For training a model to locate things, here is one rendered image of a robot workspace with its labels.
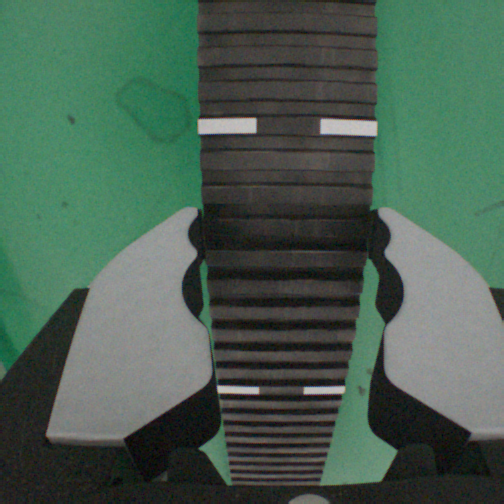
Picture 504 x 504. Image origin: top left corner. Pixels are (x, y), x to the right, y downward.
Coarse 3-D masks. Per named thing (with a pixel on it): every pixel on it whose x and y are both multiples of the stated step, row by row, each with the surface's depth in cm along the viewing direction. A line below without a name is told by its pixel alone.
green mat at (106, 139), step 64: (0, 0) 11; (64, 0) 11; (128, 0) 12; (192, 0) 12; (384, 0) 11; (448, 0) 11; (0, 64) 13; (64, 64) 13; (128, 64) 13; (192, 64) 13; (384, 64) 12; (448, 64) 12; (0, 128) 14; (64, 128) 14; (128, 128) 14; (192, 128) 14; (384, 128) 14; (448, 128) 13; (0, 192) 15; (64, 192) 15; (128, 192) 15; (192, 192) 15; (384, 192) 15; (448, 192) 15; (0, 256) 17; (64, 256) 17; (0, 320) 20; (384, 448) 24
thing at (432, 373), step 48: (384, 240) 10; (432, 240) 10; (384, 288) 9; (432, 288) 8; (480, 288) 8; (384, 336) 7; (432, 336) 7; (480, 336) 7; (384, 384) 6; (432, 384) 6; (480, 384) 6; (384, 432) 7; (432, 432) 6; (480, 432) 5
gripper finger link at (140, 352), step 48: (144, 240) 10; (192, 240) 11; (96, 288) 8; (144, 288) 8; (192, 288) 9; (96, 336) 7; (144, 336) 7; (192, 336) 7; (96, 384) 6; (144, 384) 6; (192, 384) 6; (48, 432) 5; (96, 432) 5; (144, 432) 6; (192, 432) 6; (144, 480) 6
